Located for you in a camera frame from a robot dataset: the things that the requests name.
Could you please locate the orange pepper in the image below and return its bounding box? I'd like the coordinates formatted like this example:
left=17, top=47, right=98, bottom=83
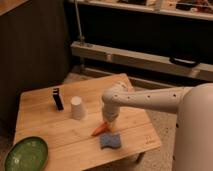
left=92, top=122, right=109, bottom=136

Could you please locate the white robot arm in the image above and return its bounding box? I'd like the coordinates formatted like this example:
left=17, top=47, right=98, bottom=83
left=102, top=83, right=213, bottom=171

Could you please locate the blue sponge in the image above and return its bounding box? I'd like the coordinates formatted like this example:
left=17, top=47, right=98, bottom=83
left=100, top=133, right=121, bottom=149

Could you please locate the white paper cup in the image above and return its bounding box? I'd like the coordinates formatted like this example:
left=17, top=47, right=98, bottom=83
left=70, top=96, right=86, bottom=120

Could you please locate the wooden table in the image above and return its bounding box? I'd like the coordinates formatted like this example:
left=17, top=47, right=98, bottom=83
left=14, top=74, right=161, bottom=171

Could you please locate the black rectangular block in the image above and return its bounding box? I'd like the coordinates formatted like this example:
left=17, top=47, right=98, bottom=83
left=53, top=88, right=64, bottom=110

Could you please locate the grey metal shelf beam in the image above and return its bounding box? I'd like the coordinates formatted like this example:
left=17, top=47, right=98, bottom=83
left=71, top=41, right=213, bottom=82

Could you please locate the metal vertical pole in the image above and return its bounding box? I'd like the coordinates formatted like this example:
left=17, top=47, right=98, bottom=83
left=74, top=0, right=85, bottom=46

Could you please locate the green plate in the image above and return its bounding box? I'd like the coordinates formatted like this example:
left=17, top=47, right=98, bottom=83
left=4, top=136, right=48, bottom=171

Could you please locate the black handle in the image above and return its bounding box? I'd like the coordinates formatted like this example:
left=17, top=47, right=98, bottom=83
left=169, top=57, right=200, bottom=68

